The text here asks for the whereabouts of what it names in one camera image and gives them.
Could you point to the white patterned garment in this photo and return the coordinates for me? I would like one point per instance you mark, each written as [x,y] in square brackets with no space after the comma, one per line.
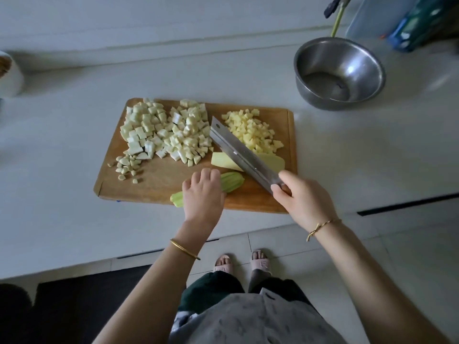
[258,322]

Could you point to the dark green bottle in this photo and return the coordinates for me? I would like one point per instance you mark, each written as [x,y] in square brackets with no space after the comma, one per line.
[423,25]

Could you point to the person's right forearm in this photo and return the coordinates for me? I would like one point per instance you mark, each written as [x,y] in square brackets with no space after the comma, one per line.
[380,286]

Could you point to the person's foot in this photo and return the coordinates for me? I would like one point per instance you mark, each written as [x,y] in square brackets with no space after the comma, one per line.
[259,261]
[224,264]

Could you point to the gold bangle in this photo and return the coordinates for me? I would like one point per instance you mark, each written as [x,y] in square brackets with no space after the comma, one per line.
[185,249]

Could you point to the person's right foot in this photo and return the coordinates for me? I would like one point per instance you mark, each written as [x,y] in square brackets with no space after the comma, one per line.
[259,261]

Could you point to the wooden cutting board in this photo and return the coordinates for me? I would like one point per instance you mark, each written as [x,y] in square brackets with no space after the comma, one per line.
[158,184]

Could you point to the person's left foot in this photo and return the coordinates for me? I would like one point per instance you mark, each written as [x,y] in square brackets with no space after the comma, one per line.
[224,264]

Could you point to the pile of garlic cloves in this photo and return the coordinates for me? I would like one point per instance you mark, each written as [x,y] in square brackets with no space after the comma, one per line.
[125,169]

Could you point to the black floor mat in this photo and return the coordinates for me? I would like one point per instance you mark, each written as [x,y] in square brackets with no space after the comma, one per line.
[79,308]

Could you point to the deep stainless steel bowl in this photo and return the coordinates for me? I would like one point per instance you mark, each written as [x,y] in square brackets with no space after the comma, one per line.
[358,61]

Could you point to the dark green trousers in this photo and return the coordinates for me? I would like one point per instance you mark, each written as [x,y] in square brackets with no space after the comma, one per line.
[208,290]

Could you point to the peeled yellow potato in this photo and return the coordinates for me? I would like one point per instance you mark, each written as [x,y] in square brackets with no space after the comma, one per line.
[251,132]

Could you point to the light blue plastic board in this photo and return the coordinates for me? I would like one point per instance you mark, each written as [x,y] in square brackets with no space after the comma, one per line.
[380,14]

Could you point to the person's left hand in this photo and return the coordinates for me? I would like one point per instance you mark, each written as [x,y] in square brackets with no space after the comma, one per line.
[203,202]

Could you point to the pile of white diced vegetable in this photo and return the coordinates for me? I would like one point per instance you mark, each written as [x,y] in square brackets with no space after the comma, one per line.
[188,136]

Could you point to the green cucumber half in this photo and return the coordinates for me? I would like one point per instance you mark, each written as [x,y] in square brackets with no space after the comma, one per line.
[224,161]

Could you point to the person's right hand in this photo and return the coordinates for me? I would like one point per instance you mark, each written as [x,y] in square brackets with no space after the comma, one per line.
[305,202]

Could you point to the white bowl of noodles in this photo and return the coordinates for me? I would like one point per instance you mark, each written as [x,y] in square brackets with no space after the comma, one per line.
[8,75]

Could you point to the person's left forearm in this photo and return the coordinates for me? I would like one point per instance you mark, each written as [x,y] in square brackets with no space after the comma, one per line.
[147,297]

